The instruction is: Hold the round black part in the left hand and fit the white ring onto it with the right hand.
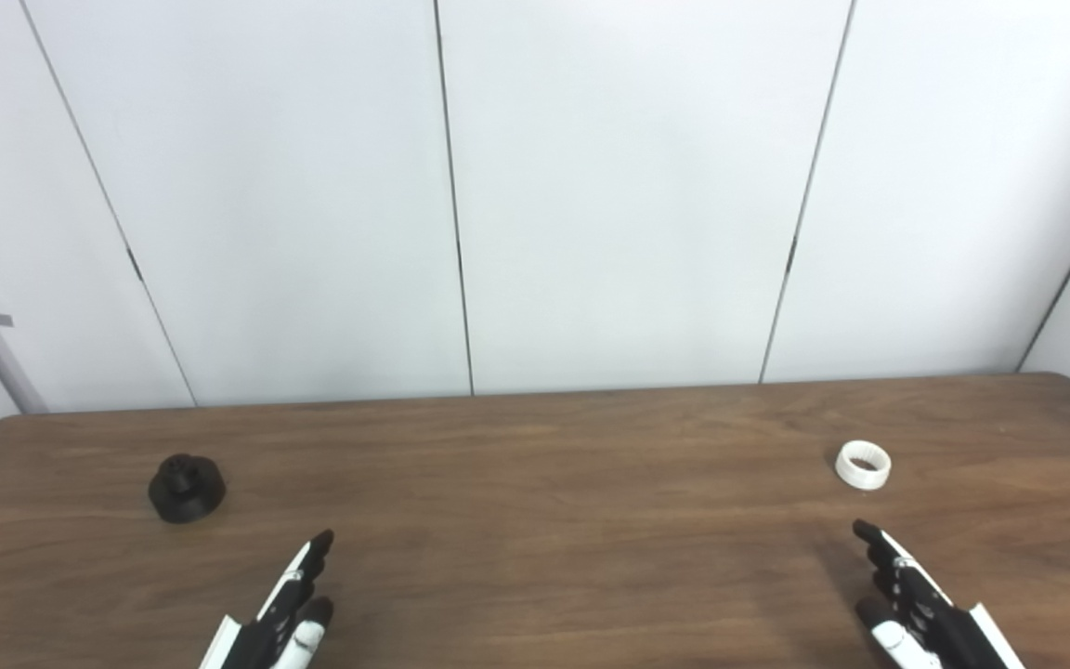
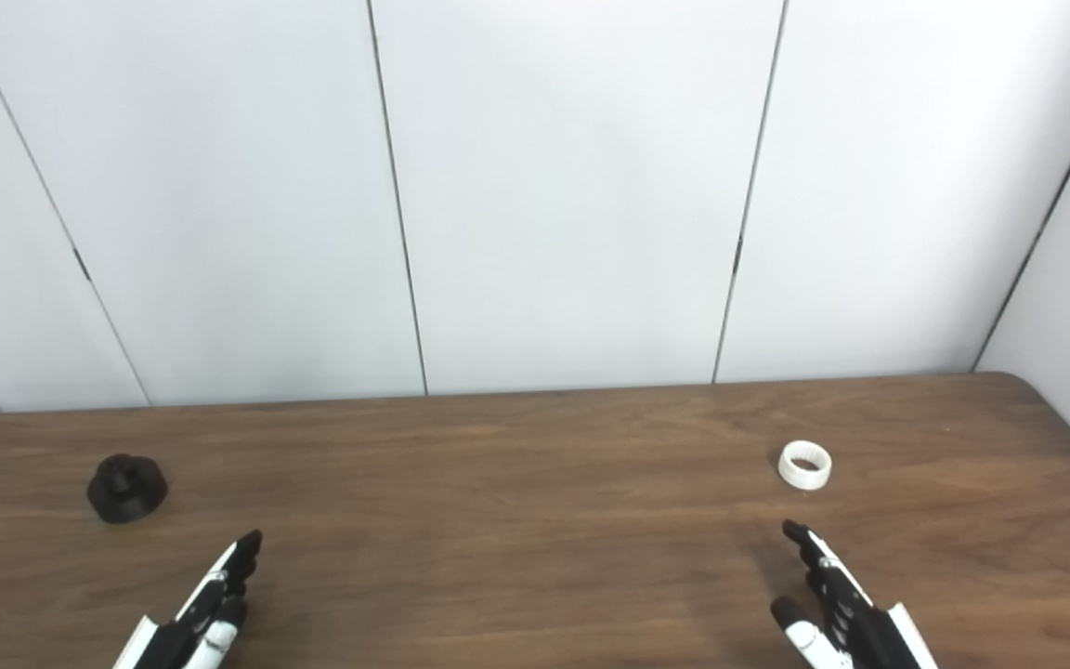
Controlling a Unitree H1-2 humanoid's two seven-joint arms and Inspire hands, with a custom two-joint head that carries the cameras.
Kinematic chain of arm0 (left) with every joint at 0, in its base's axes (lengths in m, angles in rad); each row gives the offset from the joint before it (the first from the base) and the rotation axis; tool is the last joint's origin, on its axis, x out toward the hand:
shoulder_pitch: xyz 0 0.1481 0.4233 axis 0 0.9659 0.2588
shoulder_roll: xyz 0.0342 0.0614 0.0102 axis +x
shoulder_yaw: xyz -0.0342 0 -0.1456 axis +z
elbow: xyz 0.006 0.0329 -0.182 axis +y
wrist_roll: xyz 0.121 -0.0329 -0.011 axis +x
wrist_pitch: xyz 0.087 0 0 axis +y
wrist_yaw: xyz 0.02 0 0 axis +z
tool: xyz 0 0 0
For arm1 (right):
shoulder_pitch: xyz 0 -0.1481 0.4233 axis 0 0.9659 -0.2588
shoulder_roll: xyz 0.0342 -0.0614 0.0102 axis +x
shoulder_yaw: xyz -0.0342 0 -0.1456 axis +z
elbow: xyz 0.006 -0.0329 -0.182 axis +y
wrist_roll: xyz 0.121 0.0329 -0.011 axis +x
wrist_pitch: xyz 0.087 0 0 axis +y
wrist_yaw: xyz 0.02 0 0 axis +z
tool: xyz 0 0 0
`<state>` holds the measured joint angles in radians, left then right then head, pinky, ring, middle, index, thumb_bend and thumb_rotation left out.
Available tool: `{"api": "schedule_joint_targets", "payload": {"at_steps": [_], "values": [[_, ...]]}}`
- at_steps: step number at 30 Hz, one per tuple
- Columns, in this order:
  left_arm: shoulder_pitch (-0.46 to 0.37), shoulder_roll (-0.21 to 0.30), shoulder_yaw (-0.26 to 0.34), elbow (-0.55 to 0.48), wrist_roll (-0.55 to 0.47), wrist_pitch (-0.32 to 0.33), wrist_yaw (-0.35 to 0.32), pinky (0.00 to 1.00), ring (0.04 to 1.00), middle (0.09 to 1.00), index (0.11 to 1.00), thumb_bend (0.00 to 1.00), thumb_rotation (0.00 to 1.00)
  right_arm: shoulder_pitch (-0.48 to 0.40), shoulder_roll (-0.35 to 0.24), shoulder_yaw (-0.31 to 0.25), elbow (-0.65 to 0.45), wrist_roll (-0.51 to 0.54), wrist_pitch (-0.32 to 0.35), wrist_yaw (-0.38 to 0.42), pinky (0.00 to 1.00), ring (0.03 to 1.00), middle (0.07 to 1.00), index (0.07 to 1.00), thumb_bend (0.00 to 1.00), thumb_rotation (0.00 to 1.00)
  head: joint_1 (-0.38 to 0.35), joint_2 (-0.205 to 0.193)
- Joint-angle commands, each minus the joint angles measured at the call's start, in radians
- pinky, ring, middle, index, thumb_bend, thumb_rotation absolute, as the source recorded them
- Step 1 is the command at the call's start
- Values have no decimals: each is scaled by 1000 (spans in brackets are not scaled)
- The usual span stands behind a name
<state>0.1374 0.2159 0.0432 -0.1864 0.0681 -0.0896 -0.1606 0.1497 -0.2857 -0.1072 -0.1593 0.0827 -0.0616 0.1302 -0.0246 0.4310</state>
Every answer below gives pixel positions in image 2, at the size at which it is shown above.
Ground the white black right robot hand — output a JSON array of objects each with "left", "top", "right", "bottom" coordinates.
[{"left": 770, "top": 518, "right": 940, "bottom": 669}]

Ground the round black plastic part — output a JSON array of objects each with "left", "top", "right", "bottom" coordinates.
[{"left": 86, "top": 453, "right": 169, "bottom": 524}]

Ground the white toothed plastic ring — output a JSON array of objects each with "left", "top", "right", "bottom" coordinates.
[{"left": 777, "top": 439, "right": 833, "bottom": 492}]

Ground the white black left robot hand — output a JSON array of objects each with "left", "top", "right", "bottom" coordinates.
[{"left": 112, "top": 530, "right": 263, "bottom": 669}]

